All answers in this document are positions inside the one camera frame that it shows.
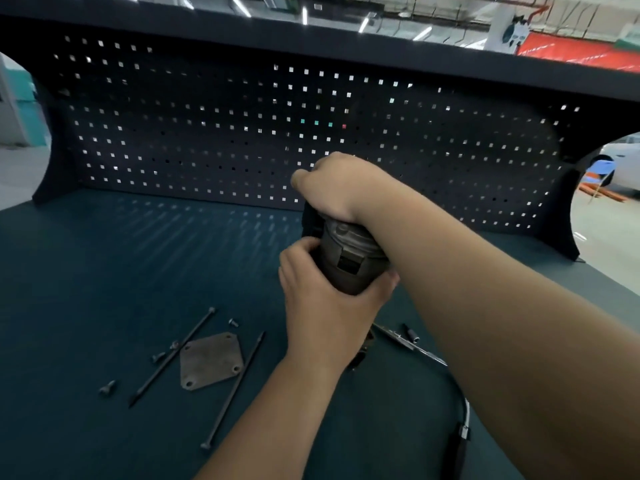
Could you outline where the orange bar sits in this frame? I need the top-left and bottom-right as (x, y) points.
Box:
(581, 186), (629, 203)

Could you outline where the person's right forearm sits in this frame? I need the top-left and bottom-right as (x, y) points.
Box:
(350, 175), (640, 480)

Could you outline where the white car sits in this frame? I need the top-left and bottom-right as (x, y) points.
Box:
(596, 136), (640, 194)

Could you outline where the long dark metal bolt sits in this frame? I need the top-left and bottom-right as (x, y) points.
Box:
(200, 331), (267, 451)
(128, 307), (217, 409)

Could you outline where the white pillar with sign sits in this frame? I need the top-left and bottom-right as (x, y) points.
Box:
(486, 4), (532, 56)

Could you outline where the person's left hand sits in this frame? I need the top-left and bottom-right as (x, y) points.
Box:
(278, 237), (401, 371)

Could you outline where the person's right hand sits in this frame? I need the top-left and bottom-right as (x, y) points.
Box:
(290, 152), (398, 224)

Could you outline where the person's left forearm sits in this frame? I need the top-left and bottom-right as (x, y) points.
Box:
(194, 352), (351, 480)

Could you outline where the grey cable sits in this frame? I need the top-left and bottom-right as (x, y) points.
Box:
(442, 364), (472, 440)

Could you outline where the grey cylindrical motor housing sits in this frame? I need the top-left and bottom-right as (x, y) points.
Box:
(301, 202), (391, 296)

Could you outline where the blue chair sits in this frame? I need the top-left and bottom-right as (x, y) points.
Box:
(581, 160), (616, 189)

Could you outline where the red banner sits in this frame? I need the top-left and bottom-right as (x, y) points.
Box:
(516, 31), (640, 74)

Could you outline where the thin metal rod tool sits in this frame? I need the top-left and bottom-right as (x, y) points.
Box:
(371, 323), (449, 368)

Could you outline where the white and teal machine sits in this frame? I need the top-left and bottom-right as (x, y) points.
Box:
(0, 54), (52, 148)

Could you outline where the small dark metal part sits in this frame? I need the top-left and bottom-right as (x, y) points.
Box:
(346, 331), (376, 373)

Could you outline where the dark perforated back panel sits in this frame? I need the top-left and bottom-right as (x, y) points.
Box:
(47, 30), (583, 231)

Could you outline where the dark workbench overhead shelf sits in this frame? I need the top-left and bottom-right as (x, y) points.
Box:
(0, 0), (640, 104)

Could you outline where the group of ceiling strip lights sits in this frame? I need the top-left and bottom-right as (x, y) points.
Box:
(116, 0), (437, 43)

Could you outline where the grey metal cover plate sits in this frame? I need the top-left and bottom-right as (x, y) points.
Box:
(179, 332), (245, 392)

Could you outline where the dark curved side bracket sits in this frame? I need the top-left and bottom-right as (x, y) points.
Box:
(31, 77), (81, 205)
(545, 102), (640, 262)

